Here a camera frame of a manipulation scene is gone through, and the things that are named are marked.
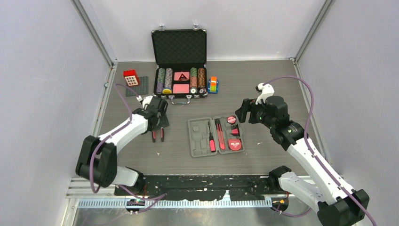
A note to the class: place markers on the blue orange chip row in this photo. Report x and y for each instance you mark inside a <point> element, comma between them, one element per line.
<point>168,81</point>

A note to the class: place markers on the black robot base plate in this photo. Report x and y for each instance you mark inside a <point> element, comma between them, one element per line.
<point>205,187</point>

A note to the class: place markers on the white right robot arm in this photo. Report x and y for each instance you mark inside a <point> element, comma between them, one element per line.
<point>335,201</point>

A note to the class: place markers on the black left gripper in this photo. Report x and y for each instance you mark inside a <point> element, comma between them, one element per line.
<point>163,121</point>

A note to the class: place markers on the red handled screwdriver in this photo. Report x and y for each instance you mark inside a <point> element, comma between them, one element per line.
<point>212,144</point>

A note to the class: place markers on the red black bit holder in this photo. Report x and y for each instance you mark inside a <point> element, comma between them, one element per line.
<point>235,130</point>

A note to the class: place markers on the black poker chip case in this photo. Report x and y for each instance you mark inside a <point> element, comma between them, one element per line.
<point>180,49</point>

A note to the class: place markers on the purple green chip row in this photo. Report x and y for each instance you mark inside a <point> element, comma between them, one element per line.
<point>160,80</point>

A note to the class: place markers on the red tape measure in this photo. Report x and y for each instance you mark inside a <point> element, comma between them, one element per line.
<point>234,144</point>

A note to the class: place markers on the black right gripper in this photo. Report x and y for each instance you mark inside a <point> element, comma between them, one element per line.
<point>242,112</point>

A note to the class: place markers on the green red chip row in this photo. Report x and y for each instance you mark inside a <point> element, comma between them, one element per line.
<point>193,80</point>

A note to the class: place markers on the grey plastic tool case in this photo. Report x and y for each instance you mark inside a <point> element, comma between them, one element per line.
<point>199,136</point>

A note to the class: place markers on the red toy brick door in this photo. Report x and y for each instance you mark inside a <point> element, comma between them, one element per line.
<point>131,78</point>

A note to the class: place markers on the black electrical tape roll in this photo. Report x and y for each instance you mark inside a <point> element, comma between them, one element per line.
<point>231,120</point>

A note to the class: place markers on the dark grey brick baseplate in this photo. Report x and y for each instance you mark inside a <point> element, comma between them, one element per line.
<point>141,89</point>

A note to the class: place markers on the red card deck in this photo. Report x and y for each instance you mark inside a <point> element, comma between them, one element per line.
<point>181,88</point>

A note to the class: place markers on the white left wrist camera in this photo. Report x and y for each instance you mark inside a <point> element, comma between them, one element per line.
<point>144,101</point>

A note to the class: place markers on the red triangle dealer button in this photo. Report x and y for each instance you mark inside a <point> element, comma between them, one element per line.
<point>181,76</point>

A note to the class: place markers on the brown black chip row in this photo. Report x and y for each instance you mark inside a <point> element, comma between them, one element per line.
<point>201,80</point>

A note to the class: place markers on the colourful toy brick stack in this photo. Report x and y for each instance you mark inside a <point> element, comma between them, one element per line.
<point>213,84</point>

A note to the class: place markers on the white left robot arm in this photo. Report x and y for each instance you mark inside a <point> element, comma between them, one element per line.
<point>98,162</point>

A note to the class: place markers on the red black utility knife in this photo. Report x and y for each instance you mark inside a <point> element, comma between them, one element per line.
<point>220,134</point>

